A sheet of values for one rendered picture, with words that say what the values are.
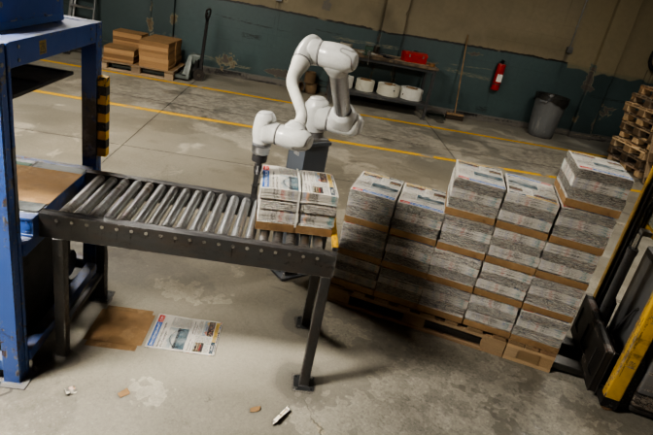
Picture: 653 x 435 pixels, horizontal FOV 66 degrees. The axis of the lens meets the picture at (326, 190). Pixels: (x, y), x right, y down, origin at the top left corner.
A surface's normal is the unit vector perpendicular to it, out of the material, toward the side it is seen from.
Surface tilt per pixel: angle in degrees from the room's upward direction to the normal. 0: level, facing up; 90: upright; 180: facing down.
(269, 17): 90
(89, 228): 90
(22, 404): 0
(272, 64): 90
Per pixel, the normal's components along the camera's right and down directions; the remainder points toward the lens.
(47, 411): 0.18, -0.91
